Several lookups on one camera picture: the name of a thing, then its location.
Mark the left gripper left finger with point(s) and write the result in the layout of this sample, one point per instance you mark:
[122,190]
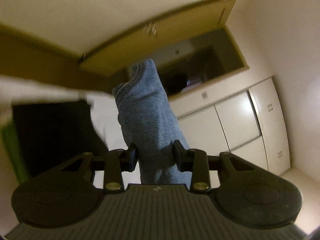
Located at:
[72,191]

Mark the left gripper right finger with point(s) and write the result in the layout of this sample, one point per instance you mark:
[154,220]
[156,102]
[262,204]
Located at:
[242,191]

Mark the blue denim jeans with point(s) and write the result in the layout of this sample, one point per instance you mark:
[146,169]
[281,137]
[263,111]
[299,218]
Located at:
[147,120]

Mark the white wardrobe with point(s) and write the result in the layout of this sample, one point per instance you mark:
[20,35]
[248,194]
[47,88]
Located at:
[249,124]

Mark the folded green garment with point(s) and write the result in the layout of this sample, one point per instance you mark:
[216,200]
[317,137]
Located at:
[11,145]

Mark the folded white garment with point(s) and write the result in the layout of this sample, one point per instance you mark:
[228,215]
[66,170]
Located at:
[104,116]

